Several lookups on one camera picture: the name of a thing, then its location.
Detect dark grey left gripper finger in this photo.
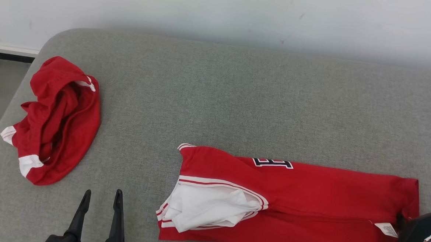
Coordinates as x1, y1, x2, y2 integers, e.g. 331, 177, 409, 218
65, 188, 92, 241
105, 188, 129, 242

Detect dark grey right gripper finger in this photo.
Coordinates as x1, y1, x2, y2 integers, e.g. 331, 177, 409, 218
395, 213, 409, 233

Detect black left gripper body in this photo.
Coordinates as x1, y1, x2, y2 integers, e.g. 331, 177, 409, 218
43, 232, 83, 242

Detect red shorts with white stripes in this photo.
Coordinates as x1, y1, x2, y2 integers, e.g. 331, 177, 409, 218
0, 53, 104, 189

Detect red basketball jersey white trim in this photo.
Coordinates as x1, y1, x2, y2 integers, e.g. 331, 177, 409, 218
154, 142, 423, 242

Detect white wall baseboard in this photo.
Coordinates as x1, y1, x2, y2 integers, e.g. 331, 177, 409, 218
0, 45, 39, 64

